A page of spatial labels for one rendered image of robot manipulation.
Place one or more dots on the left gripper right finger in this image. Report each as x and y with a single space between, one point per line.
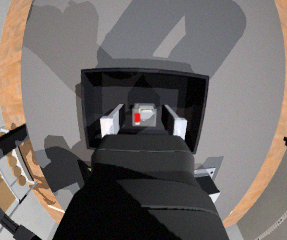
172 123

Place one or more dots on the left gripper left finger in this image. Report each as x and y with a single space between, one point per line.
114 121

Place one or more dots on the grey relay with red button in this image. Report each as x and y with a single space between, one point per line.
144 114

